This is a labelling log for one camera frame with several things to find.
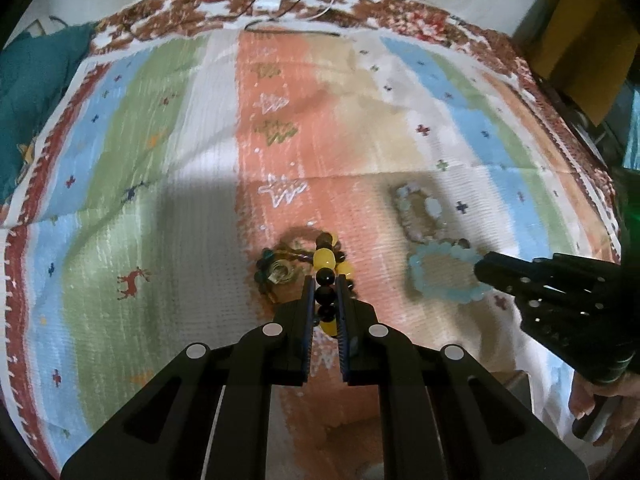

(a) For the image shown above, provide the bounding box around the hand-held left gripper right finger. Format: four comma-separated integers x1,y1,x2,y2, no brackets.
335,274,589,480

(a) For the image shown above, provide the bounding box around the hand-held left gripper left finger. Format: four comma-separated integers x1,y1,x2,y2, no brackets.
60,274,317,480

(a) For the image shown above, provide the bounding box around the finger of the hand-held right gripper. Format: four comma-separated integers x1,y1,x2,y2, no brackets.
505,287,640,363
473,251,624,295

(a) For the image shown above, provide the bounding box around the yellow and black bead bracelet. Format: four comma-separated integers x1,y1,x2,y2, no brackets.
309,231,359,337

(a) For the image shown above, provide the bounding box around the light blue bead bracelet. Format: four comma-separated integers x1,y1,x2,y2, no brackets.
407,241,493,306

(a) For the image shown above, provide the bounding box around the person's right hand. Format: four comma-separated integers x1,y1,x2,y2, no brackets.
569,374,640,448

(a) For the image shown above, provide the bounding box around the striped patterned blanket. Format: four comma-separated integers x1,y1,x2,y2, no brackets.
0,0,625,480

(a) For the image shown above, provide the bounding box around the cardboard box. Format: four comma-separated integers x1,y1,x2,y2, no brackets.
525,0,638,127

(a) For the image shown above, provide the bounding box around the teal cushion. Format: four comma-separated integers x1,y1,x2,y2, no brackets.
0,22,98,191

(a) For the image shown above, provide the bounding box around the dark green bead bracelet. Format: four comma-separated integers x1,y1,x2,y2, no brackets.
252,245,313,306

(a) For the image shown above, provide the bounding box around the pale white bead bracelet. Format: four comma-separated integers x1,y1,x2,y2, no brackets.
392,182,447,242

